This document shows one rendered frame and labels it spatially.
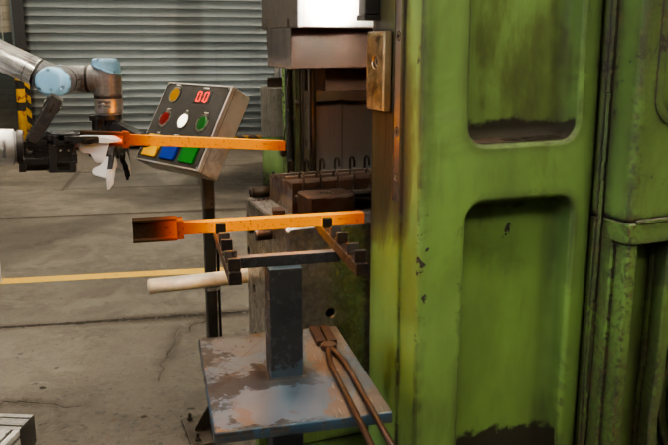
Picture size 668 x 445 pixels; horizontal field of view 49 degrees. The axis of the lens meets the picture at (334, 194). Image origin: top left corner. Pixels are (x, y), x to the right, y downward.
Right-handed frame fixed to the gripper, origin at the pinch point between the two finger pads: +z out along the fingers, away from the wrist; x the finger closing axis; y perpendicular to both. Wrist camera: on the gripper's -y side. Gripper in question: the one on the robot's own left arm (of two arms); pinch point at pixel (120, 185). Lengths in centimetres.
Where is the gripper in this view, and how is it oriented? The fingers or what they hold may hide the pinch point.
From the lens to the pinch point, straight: 216.6
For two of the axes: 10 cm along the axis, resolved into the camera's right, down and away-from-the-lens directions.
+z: 0.0, 9.8, 2.0
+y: -10.0, -0.2, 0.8
